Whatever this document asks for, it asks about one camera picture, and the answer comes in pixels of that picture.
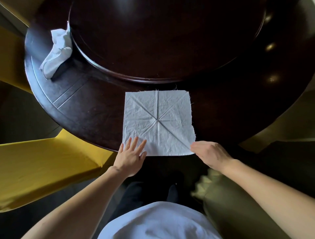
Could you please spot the person's left hand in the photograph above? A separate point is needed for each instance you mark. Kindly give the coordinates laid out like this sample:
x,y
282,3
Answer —
x,y
128,161

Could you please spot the person's right hand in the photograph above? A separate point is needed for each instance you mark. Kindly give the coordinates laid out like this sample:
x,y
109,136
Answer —
x,y
211,152

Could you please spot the person's left thumb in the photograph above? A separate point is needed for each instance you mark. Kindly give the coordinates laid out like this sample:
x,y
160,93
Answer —
x,y
144,155

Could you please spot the person's left middle finger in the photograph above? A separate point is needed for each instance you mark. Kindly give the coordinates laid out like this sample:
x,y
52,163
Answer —
x,y
134,143

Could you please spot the person's right fingers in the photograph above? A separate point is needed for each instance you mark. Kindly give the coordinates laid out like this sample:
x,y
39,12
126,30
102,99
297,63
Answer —
x,y
196,147

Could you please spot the person's left little finger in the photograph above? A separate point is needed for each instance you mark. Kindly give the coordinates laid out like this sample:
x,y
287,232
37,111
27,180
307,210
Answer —
x,y
121,148

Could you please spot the white cloth napkin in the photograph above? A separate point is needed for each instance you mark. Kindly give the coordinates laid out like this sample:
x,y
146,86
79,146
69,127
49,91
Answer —
x,y
57,53
157,118

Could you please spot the person's left forearm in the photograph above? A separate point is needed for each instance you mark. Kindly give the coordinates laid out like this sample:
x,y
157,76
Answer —
x,y
78,204

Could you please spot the person's right forearm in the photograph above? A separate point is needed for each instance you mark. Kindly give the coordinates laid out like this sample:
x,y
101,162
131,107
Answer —
x,y
273,194

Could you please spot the person's black trousers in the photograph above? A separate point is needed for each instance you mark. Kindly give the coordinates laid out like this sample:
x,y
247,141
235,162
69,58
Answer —
x,y
137,194

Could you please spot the person's white shirt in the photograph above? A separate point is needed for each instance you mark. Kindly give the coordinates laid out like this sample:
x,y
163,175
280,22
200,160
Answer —
x,y
157,221

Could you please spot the yellow covered chair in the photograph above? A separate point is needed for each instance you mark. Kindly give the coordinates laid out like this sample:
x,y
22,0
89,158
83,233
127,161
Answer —
x,y
11,56
41,167
241,214
292,118

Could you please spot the dark wooden lazy susan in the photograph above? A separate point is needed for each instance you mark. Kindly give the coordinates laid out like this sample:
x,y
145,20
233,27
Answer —
x,y
167,37

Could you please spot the folded white cloth napkin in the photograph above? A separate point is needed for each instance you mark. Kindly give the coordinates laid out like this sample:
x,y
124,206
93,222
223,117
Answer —
x,y
57,53

